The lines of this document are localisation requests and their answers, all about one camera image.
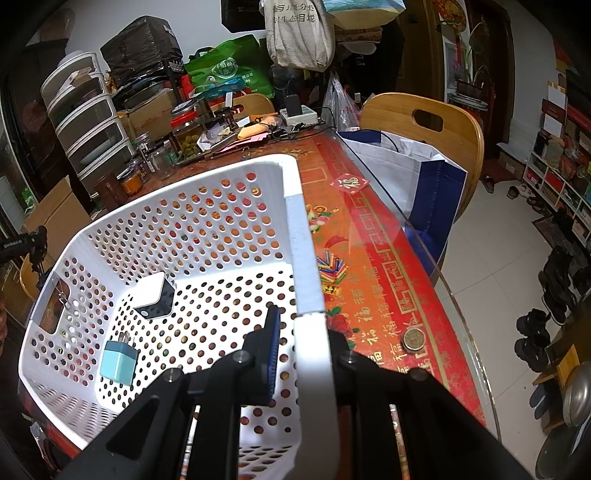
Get plain cardboard box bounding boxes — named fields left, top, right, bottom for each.
left=23, top=178, right=90, bottom=259

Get wooden chair with handle hole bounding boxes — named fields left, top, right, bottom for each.
left=359, top=92, right=485, bottom=222

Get white charger cube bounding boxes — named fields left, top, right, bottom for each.
left=133, top=271, right=177, bottom=320

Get clear plastic bag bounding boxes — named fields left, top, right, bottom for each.
left=322, top=71, right=361, bottom=132

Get blue and white shopping bag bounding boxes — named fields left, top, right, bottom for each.
left=337, top=129, right=468, bottom=278

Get black tripod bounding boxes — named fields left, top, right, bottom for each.
left=0, top=225, right=49, bottom=268

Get empty glass jar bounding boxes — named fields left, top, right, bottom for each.
left=148, top=145, right=174, bottom=178

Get black plastic bag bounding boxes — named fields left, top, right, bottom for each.
left=100, top=16, right=184, bottom=86

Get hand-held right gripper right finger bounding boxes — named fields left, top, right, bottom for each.
left=328, top=330, right=532, bottom=480

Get white power strip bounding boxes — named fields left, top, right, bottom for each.
left=280, top=105, right=321, bottom=125

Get row of black shoes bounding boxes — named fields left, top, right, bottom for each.
left=515, top=244, right=591, bottom=370

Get metal pot lid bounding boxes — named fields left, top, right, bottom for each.
left=561, top=360, right=591, bottom=430

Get orange sauce jar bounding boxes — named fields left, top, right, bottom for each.
left=117, top=168, right=144, bottom=197

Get red printed tablecloth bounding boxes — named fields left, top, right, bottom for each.
left=18, top=124, right=488, bottom=462

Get dark brown jar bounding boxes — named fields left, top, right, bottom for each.
left=95, top=178, right=127, bottom=210

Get beige canvas tote bag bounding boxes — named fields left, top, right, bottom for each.
left=259, top=0, right=335, bottom=72

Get printed cardboard box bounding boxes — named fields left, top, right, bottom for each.
left=117, top=88, right=181, bottom=139

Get red paper sticker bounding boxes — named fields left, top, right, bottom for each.
left=330, top=173, right=371, bottom=195

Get white perforated plastic basket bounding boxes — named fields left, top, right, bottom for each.
left=17, top=154, right=338, bottom=480

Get glass jar of olives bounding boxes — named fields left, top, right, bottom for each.
left=171, top=115, right=206, bottom=158

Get teal charger cube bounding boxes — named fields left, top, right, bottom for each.
left=100, top=333, right=139, bottom=385

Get landscape print paper bag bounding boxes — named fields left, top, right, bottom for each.
left=323, top=0, right=407, bottom=26

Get white plastic drawer unit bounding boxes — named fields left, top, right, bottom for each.
left=41, top=52, right=134, bottom=185

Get green plastic bag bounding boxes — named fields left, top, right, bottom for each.
left=185, top=34, right=275, bottom=100

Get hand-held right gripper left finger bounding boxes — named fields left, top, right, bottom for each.
left=55, top=304, right=301, bottom=480

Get shelf of boxes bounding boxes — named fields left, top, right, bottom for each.
left=522, top=69, right=591, bottom=241

